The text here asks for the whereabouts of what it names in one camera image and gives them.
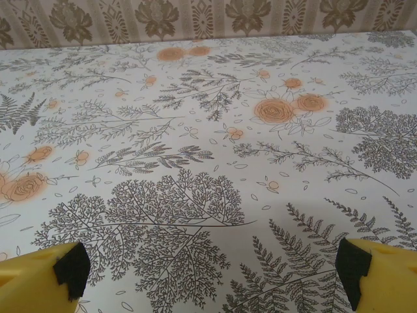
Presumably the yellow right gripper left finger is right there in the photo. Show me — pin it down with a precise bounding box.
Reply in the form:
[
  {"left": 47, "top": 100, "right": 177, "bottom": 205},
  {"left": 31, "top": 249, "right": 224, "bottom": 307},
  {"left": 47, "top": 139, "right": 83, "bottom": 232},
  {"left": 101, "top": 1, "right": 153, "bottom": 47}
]
[{"left": 0, "top": 241, "right": 91, "bottom": 313}]

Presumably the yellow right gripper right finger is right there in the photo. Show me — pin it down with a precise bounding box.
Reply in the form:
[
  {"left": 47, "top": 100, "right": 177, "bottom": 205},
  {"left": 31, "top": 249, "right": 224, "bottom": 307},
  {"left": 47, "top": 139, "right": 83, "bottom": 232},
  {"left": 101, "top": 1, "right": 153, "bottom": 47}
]
[{"left": 335, "top": 237, "right": 417, "bottom": 313}]

